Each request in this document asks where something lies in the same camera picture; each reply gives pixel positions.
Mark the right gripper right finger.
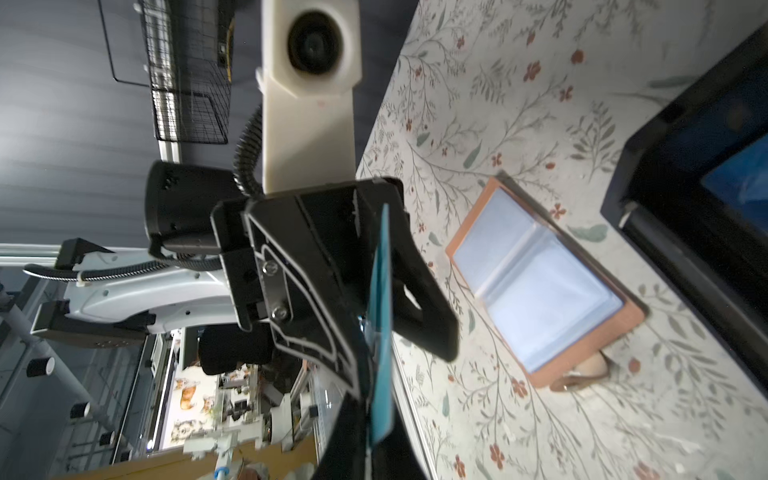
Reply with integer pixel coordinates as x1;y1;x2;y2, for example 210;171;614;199
372;425;426;480

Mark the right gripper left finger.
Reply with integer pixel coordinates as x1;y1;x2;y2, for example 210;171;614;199
311;395;368;480

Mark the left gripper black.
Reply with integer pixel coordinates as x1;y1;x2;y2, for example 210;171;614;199
210;178;459;399

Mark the teal card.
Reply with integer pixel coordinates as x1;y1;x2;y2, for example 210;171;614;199
367;204;394;447

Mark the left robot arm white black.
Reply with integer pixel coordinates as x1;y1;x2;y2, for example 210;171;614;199
25;161;459;397

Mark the black plastic bin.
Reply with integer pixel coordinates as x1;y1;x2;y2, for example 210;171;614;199
601;28;767;388

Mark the left black corrugated cable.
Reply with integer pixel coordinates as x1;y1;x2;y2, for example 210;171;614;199
22;107;265;283

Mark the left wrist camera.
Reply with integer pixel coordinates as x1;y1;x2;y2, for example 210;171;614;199
259;1;362;195

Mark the black wire basket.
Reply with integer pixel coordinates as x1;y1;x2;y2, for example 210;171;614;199
97;1;235;145

